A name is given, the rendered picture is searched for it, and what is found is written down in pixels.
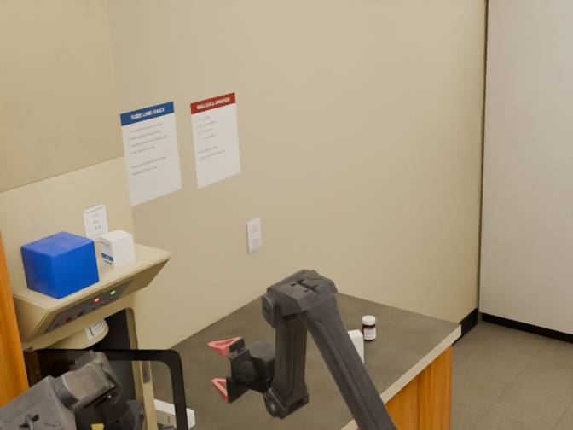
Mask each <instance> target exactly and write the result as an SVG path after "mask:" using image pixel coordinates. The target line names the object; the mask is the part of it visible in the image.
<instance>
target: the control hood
mask: <svg viewBox="0 0 573 430"><path fill-rule="evenodd" d="M133 245H134V252H135V259H136V262H133V263H130V264H126V265H123V266H120V267H118V268H115V269H114V268H113V267H111V266H109V265H107V264H104V263H102V258H99V259H97V260H96V261H97V267H98V273H99V279H100V281H99V282H98V283H96V284H93V285H91V286H89V287H87V288H84V289H82V290H80V291H77V292H76V293H73V294H70V295H68V296H66V297H64V298H62V299H55V298H52V297H49V296H47V295H45V294H42V293H38V292H35V291H33V290H31V289H28V288H26V289H24V290H21V291H19V292H17V293H14V294H13V296H12V297H13V301H14V310H15V315H16V320H17V325H18V330H19V335H20V340H23V341H25V342H26V343H28V342H31V341H33V340H35V339H37V338H39V337H41V336H43V335H44V334H43V333H44V332H45V331H46V329H47V328H48V326H49V325H50V324H51V323H52V321H53V320H54V318H55V316H56V315H57V314H59V313H61V312H63V311H65V310H68V309H70V308H72V307H74V306H75V305H79V304H81V303H83V302H85V301H86V300H89V299H92V298H94V297H95V296H98V295H100V294H102V293H105V292H107V291H109V290H111V289H113V288H116V287H118V286H120V285H122V284H124V283H126V282H129V281H131V280H133V281H132V282H131V283H130V285H129V286H128V287H127V288H126V289H125V290H124V292H123V293H122V294H121V295H120V297H119V298H118V299H117V300H119V299H122V298H123V297H125V296H127V295H130V294H132V293H134V292H136V291H138V290H140V289H142V288H145V287H147V286H148V285H149V284H150V282H151V281H152V280H153V279H154V278H155V277H156V276H157V275H158V273H159V272H160V271H161V270H162V268H163V267H164V266H165V264H166V263H167V262H168V261H169V260H170V258H171V253H170V252H167V251H163V250H159V249H156V248H153V247H147V246H143V245H140V244H137V243H135V244H133ZM117 300H115V301H117ZM115 301H114V302H115ZM112 303H113V302H112Z"/></svg>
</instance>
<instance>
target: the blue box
mask: <svg viewBox="0 0 573 430"><path fill-rule="evenodd" d="M20 249H21V254H22V260H23V265H24V269H25V274H26V284H27V288H28V289H31V290H33V291H35V292H38V293H42V294H45V295H47V296H49V297H52V298H55V299H62V298H64V297H66V296H68V295H70V294H73V293H76V292H77V291H80V290H82V289H84V288H87V287H89V286H91V285H93V284H96V283H98V282H99V281H100V279H99V273H98V267H97V261H96V249H95V243H94V240H92V239H89V238H85V237H82V236H79V235H74V234H70V233H67V232H64V231H62V232H59V233H56V234H54V235H50V236H47V237H45V238H43V239H40V240H38V241H34V242H31V243H29V244H26V245H24V246H22V247H21V248H20Z"/></svg>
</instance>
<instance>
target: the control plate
mask: <svg viewBox="0 0 573 430"><path fill-rule="evenodd" d="M132 281H133V280H131V281H129V282H126V283H124V284H122V285H120V286H118V287H116V288H113V289H111V290H109V291H107V292H105V293H102V294H100V295H98V296H95V297H94V298H92V299H89V300H86V301H85V302H83V303H81V304H79V305H75V306H74V307H72V308H70V309H68V310H65V311H63V312H61V313H59V314H57V315H56V316H55V318H54V320H53V321H52V323H51V324H50V325H49V326H48V328H47V329H46V331H45V332H44V333H43V334H47V333H48V332H50V331H52V330H55V329H57V328H59V327H61V326H63V325H65V324H67V323H70V322H72V321H74V320H76V319H78V318H80V317H82V316H84V315H87V314H89V313H91V312H92V311H95V310H97V309H99V308H101V307H103V306H105V305H108V304H110V303H112V302H114V301H115V300H117V299H118V298H119V297H120V295H121V294H122V293H123V292H124V290H125V289H126V288H127V287H128V286H129V285H130V283H131V282H132ZM113 291H115V292H114V293H112V294H111V292H113ZM111 298H113V301H111V300H110V299H111ZM96 299H98V300H97V301H95V300H96ZM102 302H104V303H103V304H104V305H101V303H102ZM93 306H94V307H95V309H94V310H93V309H91V308H92V307H93ZM86 309H87V310H86ZM83 310H86V312H85V313H84V314H83V315H82V316H80V317H77V316H78V314H79V313H80V311H83ZM69 317H72V320H71V321H70V322H66V320H67V319H68V318H69ZM57 323H59V324H58V325H57V326H55V325H56V324H57Z"/></svg>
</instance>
